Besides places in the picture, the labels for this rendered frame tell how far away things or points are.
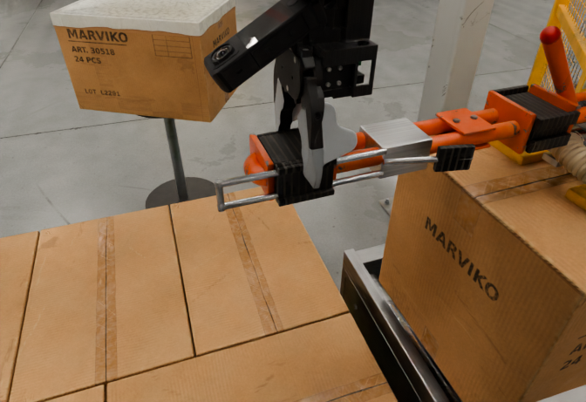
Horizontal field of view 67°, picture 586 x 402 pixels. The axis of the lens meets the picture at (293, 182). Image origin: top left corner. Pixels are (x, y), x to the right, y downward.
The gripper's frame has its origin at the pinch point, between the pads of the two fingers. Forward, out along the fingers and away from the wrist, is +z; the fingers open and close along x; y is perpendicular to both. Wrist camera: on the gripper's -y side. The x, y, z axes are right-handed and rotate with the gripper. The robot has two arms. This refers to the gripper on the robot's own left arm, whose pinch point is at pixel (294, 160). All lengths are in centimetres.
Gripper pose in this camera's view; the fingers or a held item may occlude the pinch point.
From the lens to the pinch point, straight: 51.1
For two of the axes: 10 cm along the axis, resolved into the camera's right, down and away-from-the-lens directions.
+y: 9.4, -2.0, 2.9
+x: -3.5, -5.5, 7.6
